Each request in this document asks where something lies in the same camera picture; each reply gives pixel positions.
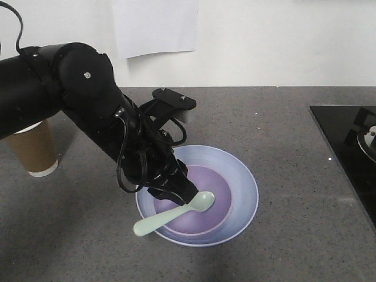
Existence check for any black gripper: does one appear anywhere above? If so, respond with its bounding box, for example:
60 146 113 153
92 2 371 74
117 129 198 205

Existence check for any white plastic spoon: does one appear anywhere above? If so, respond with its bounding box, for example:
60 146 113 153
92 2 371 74
133 191 216 236

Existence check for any purple plastic bowl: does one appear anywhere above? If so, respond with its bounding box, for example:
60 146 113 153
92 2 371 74
153 164 233 236

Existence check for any brown paper cup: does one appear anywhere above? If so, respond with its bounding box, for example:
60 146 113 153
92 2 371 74
5 120 58 177

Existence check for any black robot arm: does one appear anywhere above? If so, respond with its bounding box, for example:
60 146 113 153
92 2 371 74
1 43 198 205

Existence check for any light blue plate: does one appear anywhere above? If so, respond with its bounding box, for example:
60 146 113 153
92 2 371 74
135 145 260 247

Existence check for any black gas stove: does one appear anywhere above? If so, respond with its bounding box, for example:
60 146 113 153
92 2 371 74
310 105 375 225

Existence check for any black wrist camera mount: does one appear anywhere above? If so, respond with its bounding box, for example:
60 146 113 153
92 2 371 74
140 88 197 127

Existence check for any white paper on wall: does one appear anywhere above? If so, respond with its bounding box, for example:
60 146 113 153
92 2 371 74
112 0 199 59

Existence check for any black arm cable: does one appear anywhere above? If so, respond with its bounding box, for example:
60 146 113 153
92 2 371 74
0 0 25 55

